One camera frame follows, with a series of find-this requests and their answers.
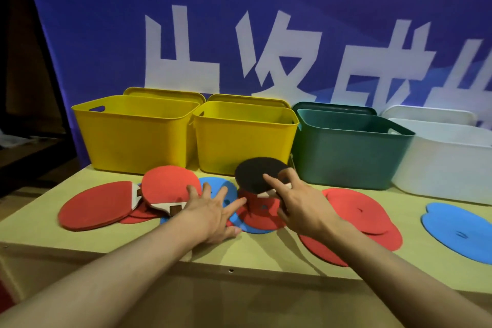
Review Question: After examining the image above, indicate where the person's right hand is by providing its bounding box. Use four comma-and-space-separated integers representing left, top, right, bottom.
263, 167, 343, 241

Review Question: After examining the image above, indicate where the black table tennis paddle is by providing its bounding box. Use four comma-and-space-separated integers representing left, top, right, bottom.
234, 157, 292, 199

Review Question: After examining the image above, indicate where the person's left hand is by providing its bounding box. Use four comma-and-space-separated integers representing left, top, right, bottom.
177, 182, 248, 245

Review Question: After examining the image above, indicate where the person's right forearm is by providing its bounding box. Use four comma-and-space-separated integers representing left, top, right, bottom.
326, 219, 492, 328

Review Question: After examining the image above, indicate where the blue banner with white characters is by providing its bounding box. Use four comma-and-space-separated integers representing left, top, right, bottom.
22, 0, 492, 171

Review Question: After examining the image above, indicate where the blue foam disc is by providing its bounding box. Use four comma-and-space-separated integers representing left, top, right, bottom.
159, 212, 278, 235
198, 177, 239, 210
421, 202, 492, 265

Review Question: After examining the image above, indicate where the dark wooden shelf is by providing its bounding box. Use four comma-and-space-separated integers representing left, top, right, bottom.
0, 120, 79, 196

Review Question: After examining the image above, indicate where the red table tennis paddle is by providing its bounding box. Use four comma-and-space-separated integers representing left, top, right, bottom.
141, 165, 203, 218
58, 180, 145, 232

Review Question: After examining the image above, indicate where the small yellow plastic bin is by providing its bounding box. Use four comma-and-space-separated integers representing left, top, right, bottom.
192, 100, 300, 176

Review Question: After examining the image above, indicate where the person's left forearm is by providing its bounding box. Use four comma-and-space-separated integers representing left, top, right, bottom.
0, 219, 205, 328

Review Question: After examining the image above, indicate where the red foam disc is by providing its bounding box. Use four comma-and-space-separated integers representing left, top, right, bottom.
236, 189, 288, 231
119, 214, 155, 225
321, 187, 393, 235
128, 202, 161, 219
299, 223, 404, 268

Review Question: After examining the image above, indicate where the white plastic bin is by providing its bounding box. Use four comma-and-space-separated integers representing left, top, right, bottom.
387, 118, 492, 206

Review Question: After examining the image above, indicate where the green plastic bin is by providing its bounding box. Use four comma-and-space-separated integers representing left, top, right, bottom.
295, 109, 416, 191

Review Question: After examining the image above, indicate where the large yellow plastic bin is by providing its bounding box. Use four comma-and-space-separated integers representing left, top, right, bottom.
71, 95, 201, 175

